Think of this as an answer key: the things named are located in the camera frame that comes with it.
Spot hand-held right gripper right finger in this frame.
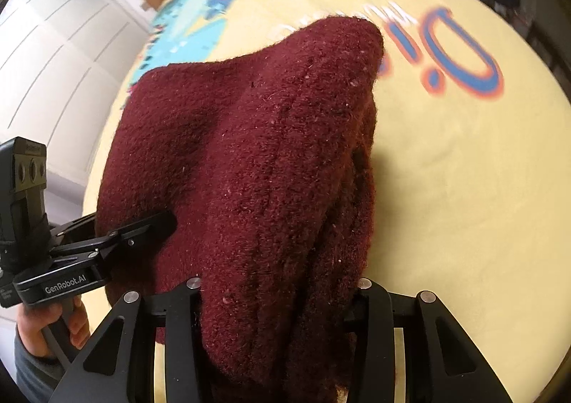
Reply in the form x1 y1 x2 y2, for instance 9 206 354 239
343 278 511 403

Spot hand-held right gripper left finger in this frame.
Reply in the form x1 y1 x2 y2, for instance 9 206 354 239
51 277 210 403

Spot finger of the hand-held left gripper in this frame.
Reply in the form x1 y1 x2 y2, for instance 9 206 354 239
52 214 98 237
51 210 177 259

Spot maroon knit sweater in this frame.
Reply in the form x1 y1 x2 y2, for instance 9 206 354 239
95 16 385 403

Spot person's left forearm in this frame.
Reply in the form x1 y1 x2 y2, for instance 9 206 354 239
13 327 67 396

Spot person's left hand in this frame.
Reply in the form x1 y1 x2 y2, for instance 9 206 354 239
15 296 92 357

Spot white wardrobe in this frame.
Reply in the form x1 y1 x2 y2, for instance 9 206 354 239
0 0 150 341

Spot yellow printed bed sheet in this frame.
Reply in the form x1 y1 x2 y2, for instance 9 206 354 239
80 0 571 403

